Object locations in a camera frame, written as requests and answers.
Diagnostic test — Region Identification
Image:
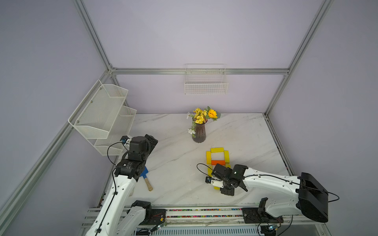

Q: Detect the upper white mesh shelf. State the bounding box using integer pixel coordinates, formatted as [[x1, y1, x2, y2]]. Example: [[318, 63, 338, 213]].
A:
[[68, 80, 128, 139]]

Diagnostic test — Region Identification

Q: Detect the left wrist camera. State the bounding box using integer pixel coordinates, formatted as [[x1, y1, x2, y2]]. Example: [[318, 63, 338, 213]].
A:
[[120, 135, 132, 145]]

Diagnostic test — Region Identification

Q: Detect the yellow block top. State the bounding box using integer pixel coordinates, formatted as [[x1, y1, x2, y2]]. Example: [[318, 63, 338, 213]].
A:
[[224, 150, 230, 164]]

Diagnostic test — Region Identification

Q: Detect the white wire wall basket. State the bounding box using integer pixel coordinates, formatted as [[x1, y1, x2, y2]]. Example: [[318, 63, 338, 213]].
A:
[[184, 64, 228, 95]]

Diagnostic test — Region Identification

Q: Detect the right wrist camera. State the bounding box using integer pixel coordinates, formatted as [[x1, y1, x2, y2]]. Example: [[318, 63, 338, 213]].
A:
[[205, 177, 224, 188]]

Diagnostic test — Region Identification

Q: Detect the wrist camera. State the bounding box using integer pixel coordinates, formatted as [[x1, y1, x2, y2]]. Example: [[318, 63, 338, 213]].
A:
[[205, 177, 224, 188], [120, 135, 132, 145]]

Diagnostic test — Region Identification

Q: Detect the orange block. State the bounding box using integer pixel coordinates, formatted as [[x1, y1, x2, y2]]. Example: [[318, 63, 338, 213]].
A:
[[211, 160, 226, 166]]

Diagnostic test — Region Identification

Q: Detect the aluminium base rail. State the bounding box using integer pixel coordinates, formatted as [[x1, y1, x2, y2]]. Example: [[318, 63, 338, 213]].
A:
[[132, 206, 330, 236]]

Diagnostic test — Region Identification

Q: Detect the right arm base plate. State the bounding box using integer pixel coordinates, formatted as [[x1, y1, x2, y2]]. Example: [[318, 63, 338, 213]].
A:
[[242, 207, 284, 224]]

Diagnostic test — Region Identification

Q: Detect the white mesh shelf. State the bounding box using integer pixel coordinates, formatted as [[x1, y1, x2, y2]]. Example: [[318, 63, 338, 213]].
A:
[[90, 106, 137, 156], [68, 80, 128, 139]]

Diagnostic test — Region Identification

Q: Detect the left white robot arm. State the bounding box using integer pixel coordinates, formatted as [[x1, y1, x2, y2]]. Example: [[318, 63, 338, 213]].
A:
[[86, 134, 158, 236]]

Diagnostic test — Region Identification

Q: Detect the dark ribbed vase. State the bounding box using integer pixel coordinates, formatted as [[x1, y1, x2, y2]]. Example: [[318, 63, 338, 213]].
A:
[[193, 124, 206, 143]]

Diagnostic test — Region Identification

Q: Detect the blue spatula wooden handle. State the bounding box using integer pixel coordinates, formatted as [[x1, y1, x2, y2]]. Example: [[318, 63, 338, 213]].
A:
[[140, 167, 153, 191]]

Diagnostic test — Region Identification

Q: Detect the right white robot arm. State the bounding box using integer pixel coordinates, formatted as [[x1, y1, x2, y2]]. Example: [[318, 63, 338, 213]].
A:
[[205, 164, 329, 223]]

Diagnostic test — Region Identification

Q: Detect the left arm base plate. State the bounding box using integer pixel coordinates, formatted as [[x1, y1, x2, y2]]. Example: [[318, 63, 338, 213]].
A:
[[140, 208, 166, 226]]

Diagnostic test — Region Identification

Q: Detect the yellow flower bouquet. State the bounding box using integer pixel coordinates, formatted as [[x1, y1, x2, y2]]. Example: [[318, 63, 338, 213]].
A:
[[187, 106, 221, 137]]

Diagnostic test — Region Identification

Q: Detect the lower white mesh shelf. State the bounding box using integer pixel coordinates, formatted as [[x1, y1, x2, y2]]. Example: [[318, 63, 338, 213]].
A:
[[90, 106, 137, 156]]

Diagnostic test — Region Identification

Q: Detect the yellow block bottom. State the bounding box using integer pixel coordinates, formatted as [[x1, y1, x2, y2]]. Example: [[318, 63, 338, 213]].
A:
[[210, 147, 224, 153]]

